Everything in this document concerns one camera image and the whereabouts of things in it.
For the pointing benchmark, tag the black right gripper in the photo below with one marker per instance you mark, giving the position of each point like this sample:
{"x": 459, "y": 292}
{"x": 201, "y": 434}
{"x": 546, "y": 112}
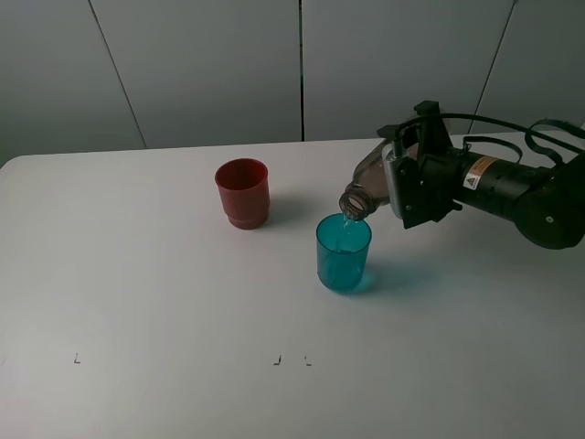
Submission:
{"x": 484, "y": 182}

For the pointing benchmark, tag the smoky translucent water bottle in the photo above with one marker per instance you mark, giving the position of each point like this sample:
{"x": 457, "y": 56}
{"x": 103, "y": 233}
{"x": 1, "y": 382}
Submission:
{"x": 368, "y": 190}

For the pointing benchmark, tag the teal translucent plastic cup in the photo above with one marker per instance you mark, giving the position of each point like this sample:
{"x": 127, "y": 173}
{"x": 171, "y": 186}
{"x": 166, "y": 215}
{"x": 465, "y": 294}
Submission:
{"x": 341, "y": 250}

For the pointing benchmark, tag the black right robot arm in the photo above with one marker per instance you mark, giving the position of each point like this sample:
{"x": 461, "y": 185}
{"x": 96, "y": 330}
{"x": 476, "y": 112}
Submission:
{"x": 556, "y": 218}

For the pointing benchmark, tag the red plastic cup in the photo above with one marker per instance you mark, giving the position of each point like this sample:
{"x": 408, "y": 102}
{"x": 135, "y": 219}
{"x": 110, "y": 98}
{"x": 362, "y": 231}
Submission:
{"x": 244, "y": 192}

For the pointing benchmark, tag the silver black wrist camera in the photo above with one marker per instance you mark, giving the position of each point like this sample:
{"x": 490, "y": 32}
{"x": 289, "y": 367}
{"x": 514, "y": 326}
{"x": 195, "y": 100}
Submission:
{"x": 411, "y": 201}

